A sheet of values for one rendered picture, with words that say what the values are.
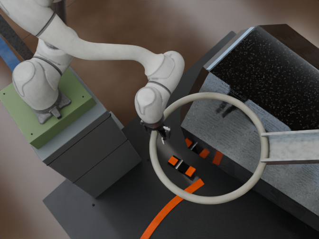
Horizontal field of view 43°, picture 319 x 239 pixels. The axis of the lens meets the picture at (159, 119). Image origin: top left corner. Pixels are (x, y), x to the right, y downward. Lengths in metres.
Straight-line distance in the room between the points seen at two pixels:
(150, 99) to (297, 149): 0.63
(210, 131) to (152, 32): 1.37
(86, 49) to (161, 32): 1.82
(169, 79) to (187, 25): 1.68
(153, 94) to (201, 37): 1.70
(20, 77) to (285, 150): 1.14
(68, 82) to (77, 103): 0.13
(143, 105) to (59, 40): 0.36
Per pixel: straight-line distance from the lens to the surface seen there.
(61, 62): 1.91
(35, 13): 1.35
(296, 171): 1.89
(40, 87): 1.85
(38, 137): 2.00
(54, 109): 1.98
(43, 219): 2.86
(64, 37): 1.38
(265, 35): 2.07
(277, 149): 1.72
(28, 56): 3.08
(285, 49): 2.03
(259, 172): 1.67
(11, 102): 2.15
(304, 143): 1.71
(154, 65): 1.52
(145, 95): 1.45
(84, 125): 2.02
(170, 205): 2.60
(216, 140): 2.02
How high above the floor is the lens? 2.53
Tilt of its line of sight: 64 degrees down
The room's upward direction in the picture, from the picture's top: 24 degrees counter-clockwise
